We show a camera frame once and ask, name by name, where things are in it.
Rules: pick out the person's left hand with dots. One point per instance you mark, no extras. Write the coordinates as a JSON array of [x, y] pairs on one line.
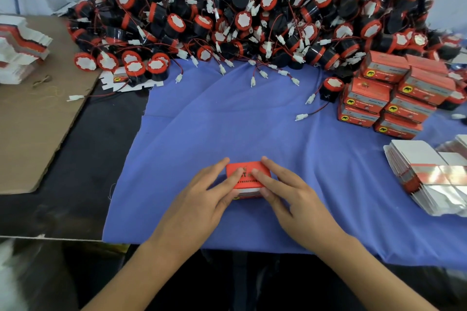
[[193, 209]]

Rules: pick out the orange white paper box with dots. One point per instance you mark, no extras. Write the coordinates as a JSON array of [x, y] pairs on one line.
[[425, 85], [398, 128], [384, 65], [368, 91], [427, 65], [356, 123], [360, 115], [363, 107], [248, 174], [412, 108]]

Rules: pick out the person's right hand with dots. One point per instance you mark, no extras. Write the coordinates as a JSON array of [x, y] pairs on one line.
[[306, 209]]

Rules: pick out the pile of black red buzzers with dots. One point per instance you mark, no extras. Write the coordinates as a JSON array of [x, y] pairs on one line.
[[248, 8]]

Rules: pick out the blue cloth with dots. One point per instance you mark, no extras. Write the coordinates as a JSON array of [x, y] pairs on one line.
[[182, 125]]

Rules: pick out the stack of paper boxes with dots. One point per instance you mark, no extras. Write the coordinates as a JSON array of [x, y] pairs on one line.
[[427, 176], [22, 45]]

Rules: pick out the person's left forearm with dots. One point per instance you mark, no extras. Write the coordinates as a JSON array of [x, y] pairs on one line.
[[131, 281]]

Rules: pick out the single red black buzzer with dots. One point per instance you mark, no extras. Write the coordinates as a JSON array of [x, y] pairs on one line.
[[333, 85]]

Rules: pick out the brown cardboard sheet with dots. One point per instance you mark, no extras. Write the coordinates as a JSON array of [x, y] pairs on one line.
[[36, 132]]

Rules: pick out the rubber band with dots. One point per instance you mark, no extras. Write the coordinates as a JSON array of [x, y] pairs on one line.
[[41, 81]]

